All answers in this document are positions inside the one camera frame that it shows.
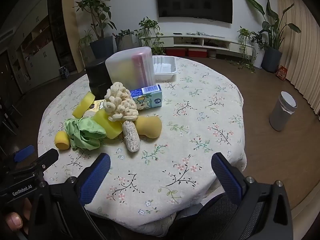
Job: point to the trailing plant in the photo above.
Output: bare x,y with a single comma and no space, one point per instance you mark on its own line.
150,27

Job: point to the white cupboard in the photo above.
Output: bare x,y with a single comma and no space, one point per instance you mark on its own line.
37,57

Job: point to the small yellow cylinder sponge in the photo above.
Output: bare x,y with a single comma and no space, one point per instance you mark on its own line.
62,141

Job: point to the person's left hand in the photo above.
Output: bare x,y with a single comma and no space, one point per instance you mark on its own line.
13,220

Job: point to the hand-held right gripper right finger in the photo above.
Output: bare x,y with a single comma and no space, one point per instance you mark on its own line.
226,177

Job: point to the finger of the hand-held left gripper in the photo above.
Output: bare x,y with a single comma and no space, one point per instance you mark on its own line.
48,157
23,152

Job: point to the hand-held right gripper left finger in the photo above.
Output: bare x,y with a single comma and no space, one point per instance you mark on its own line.
96,177

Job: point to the white plastic tray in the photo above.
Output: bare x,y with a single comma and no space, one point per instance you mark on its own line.
165,67

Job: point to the plant in grey ribbed pot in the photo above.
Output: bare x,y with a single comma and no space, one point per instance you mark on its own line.
125,42

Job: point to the beige curtain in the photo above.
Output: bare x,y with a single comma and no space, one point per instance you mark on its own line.
300,55

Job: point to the wall television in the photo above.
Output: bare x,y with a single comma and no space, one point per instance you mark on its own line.
195,1

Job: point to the plant in white pot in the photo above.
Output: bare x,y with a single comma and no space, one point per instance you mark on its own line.
258,56

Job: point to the small white pot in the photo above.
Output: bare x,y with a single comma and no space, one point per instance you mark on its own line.
212,54

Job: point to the dark shelf unit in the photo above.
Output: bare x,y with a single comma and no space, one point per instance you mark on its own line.
57,30

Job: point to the grassy potted plant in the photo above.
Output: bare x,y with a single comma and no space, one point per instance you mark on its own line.
85,41

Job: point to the orange peanut-shaped sponge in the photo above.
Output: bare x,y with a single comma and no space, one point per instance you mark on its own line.
150,127

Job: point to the red storage box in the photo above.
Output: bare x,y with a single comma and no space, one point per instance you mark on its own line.
175,52
197,53

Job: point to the black cylindrical container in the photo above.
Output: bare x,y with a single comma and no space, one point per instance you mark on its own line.
97,77

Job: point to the floral tablecloth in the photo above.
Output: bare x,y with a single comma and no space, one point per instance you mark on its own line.
190,120

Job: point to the yellow grooved sponge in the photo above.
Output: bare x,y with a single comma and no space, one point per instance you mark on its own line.
83,103

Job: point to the large-leaf plant in blue pot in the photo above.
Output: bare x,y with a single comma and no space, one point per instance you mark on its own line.
271,57

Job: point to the translucent plastic container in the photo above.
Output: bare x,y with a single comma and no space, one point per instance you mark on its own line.
125,67

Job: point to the white television cabinet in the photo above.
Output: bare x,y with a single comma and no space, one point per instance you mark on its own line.
235,45

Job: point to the vine on floor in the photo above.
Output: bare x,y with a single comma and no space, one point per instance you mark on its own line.
243,65

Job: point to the green cloth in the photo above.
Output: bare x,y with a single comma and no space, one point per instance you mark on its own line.
83,132

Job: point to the tall plant in blue pot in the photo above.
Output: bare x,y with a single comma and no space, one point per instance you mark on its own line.
101,47

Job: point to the large yellow sponge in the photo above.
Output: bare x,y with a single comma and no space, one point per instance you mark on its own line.
106,125

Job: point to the cream chenille sponge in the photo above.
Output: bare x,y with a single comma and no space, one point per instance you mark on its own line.
121,102

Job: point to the red gift box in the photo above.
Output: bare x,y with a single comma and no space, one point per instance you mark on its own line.
281,73

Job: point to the yellow printed packet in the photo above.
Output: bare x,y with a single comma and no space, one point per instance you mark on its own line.
97,105

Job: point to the blue and white tissue box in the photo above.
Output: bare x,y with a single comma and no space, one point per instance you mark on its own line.
147,100

